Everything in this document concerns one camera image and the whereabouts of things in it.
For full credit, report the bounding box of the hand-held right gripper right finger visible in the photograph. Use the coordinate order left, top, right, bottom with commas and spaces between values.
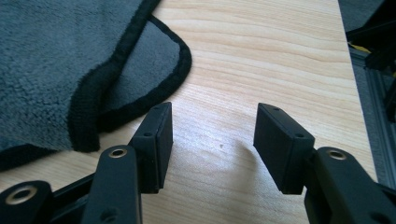
253, 103, 316, 195

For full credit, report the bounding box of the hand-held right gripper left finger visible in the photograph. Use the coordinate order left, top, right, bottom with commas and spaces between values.
129, 102, 174, 194

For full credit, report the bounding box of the dark grey towel black trim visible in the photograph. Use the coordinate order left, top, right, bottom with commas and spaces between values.
0, 0, 193, 172

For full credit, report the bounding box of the black metal stand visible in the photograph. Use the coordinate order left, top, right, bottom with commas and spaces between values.
345, 0, 396, 123

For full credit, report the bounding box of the aluminium floor rail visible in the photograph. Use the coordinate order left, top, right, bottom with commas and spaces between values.
348, 47, 396, 189

